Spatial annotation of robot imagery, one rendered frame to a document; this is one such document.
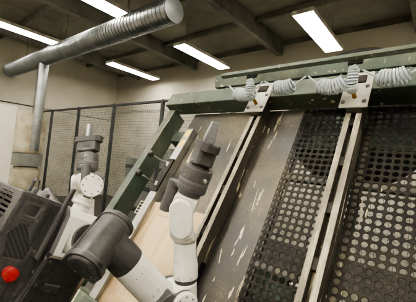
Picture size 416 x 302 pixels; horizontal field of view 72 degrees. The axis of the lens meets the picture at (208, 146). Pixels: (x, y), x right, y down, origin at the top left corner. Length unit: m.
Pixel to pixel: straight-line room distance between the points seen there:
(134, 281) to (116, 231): 0.14
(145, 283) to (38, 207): 0.33
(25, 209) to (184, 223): 0.39
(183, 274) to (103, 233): 0.26
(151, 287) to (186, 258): 0.12
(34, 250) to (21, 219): 0.09
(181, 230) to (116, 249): 0.17
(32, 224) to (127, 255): 0.24
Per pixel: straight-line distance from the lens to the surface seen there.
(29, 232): 0.86
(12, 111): 4.95
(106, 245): 0.75
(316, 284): 0.94
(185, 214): 0.80
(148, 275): 0.83
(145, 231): 1.44
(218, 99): 1.61
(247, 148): 1.30
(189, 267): 0.88
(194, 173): 0.79
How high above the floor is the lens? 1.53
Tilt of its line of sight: 3 degrees up
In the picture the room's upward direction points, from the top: 5 degrees clockwise
